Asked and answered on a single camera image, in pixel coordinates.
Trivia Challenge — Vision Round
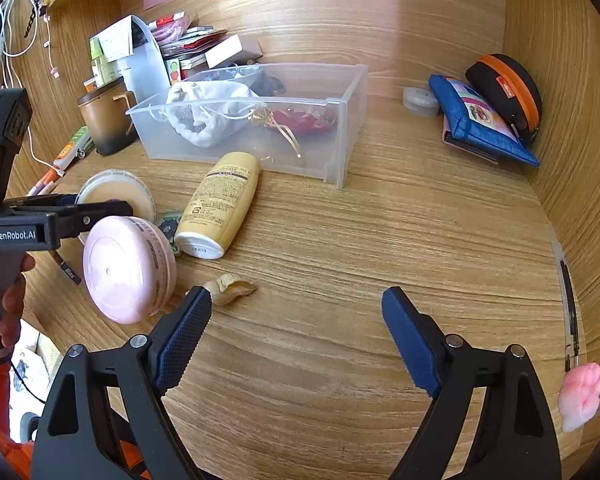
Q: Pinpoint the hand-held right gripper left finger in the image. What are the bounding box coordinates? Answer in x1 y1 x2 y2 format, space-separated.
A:
30 285 214 480

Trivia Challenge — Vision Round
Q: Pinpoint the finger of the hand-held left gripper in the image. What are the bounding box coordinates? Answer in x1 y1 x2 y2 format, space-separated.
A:
5 193 82 210
55 201 135 239

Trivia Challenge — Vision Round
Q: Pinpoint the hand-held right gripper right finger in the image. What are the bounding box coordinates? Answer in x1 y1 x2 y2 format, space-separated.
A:
381 286 563 480

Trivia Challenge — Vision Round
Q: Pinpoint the pink round jar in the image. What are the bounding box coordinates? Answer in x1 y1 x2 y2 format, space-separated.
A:
82 216 177 325

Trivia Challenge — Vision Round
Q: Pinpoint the white drawstring pouch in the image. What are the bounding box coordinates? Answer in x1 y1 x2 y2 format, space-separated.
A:
150 81 268 148

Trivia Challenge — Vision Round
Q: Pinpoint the gold ribbon bow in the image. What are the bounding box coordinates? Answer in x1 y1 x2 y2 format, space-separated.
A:
247 105 303 158

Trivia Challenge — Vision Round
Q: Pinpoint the red velvet pouch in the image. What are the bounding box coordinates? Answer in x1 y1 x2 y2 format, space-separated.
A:
270 107 338 137

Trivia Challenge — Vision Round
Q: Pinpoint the clear plastic bin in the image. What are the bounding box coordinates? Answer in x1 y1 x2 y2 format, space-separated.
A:
125 63 370 191

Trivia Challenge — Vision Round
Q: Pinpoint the wooden desktop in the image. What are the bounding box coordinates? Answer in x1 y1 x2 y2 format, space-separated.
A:
22 95 588 480

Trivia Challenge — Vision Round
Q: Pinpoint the person's left hand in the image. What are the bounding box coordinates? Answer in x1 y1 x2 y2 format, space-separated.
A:
1 252 36 349

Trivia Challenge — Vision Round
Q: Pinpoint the orange pink marker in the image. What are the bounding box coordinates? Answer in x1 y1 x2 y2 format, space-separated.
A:
27 169 61 196

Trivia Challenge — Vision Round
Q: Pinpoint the beige round jar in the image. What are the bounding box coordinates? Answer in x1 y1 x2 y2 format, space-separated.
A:
77 169 156 246

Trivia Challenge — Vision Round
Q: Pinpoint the green orange tube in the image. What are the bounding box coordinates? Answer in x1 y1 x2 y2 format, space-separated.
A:
53 126 92 170

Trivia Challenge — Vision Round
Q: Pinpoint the gold foil wrapper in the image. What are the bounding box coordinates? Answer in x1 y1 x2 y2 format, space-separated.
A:
200 274 258 307

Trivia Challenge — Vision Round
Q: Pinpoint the green patterned packet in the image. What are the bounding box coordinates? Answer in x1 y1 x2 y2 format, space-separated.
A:
157 210 183 256

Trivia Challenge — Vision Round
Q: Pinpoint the brown mug with lid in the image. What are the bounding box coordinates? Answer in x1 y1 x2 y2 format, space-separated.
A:
76 77 137 156

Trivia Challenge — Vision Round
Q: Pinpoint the yellow lotion bottle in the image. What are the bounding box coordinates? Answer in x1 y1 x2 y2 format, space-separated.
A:
174 152 261 261

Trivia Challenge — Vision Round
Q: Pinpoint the light green spray bottle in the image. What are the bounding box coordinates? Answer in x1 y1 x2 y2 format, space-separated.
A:
91 39 112 86

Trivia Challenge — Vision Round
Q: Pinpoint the white file holder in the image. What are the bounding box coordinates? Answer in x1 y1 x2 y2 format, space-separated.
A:
117 15 171 106

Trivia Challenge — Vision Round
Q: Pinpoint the white paper sheet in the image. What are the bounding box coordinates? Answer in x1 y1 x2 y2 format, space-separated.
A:
90 15 135 63

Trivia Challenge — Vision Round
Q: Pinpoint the pink paw toy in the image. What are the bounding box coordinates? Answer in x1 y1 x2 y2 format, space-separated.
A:
557 362 600 433

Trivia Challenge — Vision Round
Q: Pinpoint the stack of books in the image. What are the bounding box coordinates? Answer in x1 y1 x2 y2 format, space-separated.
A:
157 25 231 83

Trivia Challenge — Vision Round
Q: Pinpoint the white bowl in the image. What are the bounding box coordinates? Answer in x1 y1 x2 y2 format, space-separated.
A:
192 66 263 92

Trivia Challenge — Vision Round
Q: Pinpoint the red white box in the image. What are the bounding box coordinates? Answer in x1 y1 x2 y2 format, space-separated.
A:
147 10 186 28

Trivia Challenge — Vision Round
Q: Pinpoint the small white box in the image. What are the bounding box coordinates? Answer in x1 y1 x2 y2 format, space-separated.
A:
205 35 263 68

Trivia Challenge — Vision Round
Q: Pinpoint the blue pencil case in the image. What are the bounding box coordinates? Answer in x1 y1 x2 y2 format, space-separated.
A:
428 74 540 167

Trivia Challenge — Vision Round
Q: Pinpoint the small round clear container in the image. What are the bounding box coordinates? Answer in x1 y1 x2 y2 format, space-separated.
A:
402 86 440 117

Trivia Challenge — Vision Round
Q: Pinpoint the black orange zip case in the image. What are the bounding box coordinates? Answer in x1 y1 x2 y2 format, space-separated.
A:
465 54 543 148

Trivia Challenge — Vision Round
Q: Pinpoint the white charging cable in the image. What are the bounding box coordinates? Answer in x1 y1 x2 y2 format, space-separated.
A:
2 0 61 80
0 5 66 176

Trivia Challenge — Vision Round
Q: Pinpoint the brown flat strap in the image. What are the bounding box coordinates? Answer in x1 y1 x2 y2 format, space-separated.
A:
55 252 83 285

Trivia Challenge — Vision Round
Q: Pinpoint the clear black strap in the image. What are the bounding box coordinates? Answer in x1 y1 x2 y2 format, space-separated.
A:
551 240 582 373

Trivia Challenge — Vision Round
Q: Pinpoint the black chain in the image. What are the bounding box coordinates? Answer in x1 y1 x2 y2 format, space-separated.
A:
22 0 48 53

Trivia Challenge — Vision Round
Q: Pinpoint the pink coiled cord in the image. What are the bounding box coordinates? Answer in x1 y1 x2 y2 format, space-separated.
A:
152 14 193 46

